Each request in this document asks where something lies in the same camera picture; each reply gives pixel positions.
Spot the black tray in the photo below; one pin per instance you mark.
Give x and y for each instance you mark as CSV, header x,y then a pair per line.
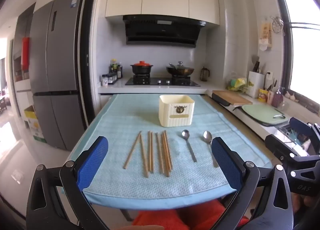
x,y
220,100

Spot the plastic bag of sponges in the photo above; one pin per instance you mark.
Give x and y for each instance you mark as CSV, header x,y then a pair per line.
x,y
237,82

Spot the set of wooden chopsticks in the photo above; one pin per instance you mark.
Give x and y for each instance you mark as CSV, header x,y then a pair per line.
x,y
165,152

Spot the window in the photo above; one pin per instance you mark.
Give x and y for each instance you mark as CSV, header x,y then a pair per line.
x,y
300,45

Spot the red hanging decoration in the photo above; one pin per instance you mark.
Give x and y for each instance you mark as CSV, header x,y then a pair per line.
x,y
25,52

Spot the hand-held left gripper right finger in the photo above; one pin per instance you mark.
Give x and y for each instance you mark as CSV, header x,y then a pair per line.
x,y
225,162

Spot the black gas hob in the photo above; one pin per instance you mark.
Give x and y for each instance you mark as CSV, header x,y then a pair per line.
x,y
160,82

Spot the clear dish rack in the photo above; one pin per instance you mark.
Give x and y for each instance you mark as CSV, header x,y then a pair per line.
x,y
287,135

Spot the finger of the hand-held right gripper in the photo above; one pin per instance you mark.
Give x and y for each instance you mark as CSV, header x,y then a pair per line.
x,y
301,122
280,145

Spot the yellow printed cardboard box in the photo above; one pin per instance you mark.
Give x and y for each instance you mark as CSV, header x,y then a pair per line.
x,y
31,113

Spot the purple soap bottle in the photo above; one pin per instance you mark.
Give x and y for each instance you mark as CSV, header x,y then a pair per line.
x,y
277,98

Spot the clear glass cup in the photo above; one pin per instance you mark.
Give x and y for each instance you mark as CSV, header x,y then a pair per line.
x,y
283,105

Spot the light blue towel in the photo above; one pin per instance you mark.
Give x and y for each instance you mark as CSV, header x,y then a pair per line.
x,y
120,120

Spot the person's orange trousers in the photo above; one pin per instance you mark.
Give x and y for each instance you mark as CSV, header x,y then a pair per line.
x,y
162,217

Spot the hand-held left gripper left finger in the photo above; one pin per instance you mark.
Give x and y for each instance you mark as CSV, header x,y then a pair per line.
x,y
93,160

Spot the white knife holder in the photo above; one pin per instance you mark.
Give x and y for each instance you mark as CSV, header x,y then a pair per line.
x,y
255,85

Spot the green cutting board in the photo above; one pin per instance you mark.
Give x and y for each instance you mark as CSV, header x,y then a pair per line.
x,y
262,113

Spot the grey refrigerator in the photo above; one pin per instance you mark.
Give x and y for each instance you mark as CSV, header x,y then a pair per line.
x,y
57,57

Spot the hanging metal trivet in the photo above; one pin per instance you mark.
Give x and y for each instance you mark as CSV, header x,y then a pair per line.
x,y
277,23

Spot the black door frame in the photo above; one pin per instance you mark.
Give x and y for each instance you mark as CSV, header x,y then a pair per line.
x,y
88,45

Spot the black pot with orange lid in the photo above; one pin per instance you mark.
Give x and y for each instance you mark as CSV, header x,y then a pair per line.
x,y
142,69

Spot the white printed cardboard box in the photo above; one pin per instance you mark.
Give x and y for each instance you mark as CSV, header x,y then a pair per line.
x,y
37,132

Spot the dark sauce bottle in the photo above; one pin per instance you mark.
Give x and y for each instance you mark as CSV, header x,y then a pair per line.
x,y
119,72

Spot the pink cup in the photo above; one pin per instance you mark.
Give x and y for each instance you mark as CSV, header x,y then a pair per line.
x,y
270,97

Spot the yellow can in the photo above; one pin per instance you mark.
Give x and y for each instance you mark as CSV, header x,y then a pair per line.
x,y
263,95

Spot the person's right hand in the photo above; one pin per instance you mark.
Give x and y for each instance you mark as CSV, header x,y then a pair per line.
x,y
301,203

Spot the wok with glass lid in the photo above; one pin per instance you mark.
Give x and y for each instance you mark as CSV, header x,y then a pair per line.
x,y
180,71

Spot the cream ribbed plastic box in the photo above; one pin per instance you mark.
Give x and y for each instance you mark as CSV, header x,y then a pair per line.
x,y
175,117

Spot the green label sauce bottle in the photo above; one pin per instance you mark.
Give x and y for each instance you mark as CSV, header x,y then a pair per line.
x,y
113,66

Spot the grey spatula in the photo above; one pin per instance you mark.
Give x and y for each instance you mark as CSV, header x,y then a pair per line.
x,y
255,59

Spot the white wall socket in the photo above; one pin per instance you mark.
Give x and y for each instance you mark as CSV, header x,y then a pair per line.
x,y
269,75

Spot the wooden cutting board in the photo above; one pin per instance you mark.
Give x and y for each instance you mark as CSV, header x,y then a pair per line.
x,y
232,97

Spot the black range hood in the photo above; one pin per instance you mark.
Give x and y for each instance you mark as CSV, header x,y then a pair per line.
x,y
160,30

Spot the metal spoon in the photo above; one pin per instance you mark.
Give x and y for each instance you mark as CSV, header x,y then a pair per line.
x,y
207,137
185,134

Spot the rack of spice jars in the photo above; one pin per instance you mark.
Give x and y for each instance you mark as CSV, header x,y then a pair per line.
x,y
108,79

